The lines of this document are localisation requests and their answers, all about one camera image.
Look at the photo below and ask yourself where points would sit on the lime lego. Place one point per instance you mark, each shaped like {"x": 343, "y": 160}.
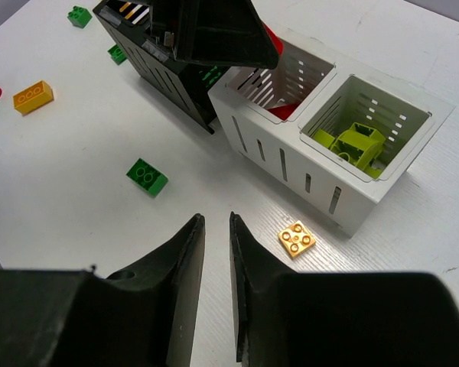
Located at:
{"x": 375, "y": 169}

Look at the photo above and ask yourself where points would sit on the white two-compartment container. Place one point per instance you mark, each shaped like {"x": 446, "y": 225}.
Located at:
{"x": 334, "y": 91}

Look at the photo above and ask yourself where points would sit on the red rounded lego block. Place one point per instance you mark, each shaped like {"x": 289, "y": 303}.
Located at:
{"x": 283, "y": 110}

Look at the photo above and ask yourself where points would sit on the orange long lego brick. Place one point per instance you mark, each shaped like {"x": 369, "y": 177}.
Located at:
{"x": 32, "y": 98}

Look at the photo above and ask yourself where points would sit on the red arched lego green top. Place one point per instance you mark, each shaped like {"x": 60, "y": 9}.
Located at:
{"x": 277, "y": 42}

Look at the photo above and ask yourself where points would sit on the orange small lego brick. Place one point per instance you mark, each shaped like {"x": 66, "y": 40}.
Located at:
{"x": 296, "y": 239}

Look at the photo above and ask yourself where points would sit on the dark green long lego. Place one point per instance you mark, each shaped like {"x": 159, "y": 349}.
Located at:
{"x": 116, "y": 54}

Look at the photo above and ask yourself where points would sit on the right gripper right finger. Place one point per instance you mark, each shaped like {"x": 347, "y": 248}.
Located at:
{"x": 287, "y": 318}

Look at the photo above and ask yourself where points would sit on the small green square lego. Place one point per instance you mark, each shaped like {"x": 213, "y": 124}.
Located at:
{"x": 79, "y": 16}

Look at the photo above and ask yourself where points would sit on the dark green 2x2 lego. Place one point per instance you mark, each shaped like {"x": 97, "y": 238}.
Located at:
{"x": 147, "y": 177}

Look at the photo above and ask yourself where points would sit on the lime small lego brick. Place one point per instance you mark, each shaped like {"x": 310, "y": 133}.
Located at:
{"x": 323, "y": 138}

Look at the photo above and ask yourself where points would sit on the black two-compartment container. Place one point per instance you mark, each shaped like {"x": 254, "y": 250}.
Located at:
{"x": 186, "y": 85}

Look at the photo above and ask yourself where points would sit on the lime long lego edge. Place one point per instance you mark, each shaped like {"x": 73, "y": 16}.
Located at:
{"x": 359, "y": 145}

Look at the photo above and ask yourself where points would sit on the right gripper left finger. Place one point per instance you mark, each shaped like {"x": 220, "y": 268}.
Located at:
{"x": 142, "y": 315}

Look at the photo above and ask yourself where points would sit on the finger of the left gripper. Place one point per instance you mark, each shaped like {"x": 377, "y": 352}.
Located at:
{"x": 213, "y": 33}

